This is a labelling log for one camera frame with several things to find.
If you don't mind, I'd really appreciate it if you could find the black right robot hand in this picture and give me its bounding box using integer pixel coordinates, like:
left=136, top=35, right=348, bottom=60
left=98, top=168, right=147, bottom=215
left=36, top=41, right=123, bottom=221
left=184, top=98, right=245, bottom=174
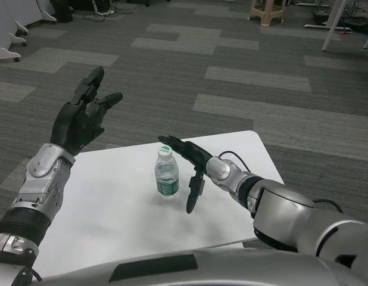
left=157, top=135, right=213, bottom=215

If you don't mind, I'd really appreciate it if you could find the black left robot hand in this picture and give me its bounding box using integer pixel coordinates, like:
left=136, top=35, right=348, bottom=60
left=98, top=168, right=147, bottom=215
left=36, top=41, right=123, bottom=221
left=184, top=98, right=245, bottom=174
left=50, top=66, right=124, bottom=156

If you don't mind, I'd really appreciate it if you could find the clear water bottle green label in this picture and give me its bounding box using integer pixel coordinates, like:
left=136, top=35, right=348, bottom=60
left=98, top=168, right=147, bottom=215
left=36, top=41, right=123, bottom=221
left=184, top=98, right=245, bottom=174
left=154, top=145, right=180, bottom=200

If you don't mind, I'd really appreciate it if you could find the white partition caster foot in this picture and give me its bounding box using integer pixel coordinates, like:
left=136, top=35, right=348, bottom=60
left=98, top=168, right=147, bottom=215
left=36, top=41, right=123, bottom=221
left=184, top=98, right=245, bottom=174
left=41, top=0, right=58, bottom=23
left=7, top=32, right=29, bottom=47
left=0, top=47, right=21, bottom=64
left=15, top=21, right=30, bottom=36

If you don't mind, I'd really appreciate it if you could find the black bag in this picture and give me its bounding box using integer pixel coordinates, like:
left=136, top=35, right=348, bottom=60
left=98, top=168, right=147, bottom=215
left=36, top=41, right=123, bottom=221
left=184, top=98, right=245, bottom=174
left=49, top=0, right=74, bottom=23

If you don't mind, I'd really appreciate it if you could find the silver robot chest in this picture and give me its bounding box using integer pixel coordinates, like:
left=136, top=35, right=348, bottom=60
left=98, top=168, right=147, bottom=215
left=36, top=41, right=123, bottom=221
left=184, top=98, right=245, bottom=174
left=11, top=247, right=368, bottom=286

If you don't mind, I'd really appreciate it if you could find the beige plastic stool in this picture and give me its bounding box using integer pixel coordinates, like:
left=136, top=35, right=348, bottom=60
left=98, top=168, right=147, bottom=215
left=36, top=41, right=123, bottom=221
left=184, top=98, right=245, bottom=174
left=249, top=0, right=285, bottom=25

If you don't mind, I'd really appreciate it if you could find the black box with green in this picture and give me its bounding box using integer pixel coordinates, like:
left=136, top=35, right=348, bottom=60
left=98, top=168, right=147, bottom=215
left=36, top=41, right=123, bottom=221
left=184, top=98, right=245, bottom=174
left=344, top=16, right=368, bottom=33

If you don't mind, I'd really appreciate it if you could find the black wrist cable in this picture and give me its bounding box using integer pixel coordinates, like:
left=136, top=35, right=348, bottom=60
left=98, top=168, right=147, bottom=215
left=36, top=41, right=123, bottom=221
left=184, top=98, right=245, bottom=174
left=219, top=151, right=252, bottom=173

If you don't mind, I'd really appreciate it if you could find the black floor cable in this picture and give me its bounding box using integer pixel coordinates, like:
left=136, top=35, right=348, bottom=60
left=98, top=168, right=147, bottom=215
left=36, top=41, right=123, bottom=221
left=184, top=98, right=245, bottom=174
left=82, top=11, right=107, bottom=22

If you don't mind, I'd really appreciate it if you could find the black upper arm cable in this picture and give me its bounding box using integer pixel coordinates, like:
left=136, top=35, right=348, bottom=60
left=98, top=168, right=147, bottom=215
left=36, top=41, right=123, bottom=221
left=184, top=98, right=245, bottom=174
left=312, top=197, right=345, bottom=214

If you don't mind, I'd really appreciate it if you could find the white desk leg frame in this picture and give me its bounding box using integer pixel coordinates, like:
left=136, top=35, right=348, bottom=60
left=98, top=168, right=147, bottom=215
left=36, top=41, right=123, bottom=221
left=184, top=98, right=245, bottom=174
left=304, top=0, right=351, bottom=52

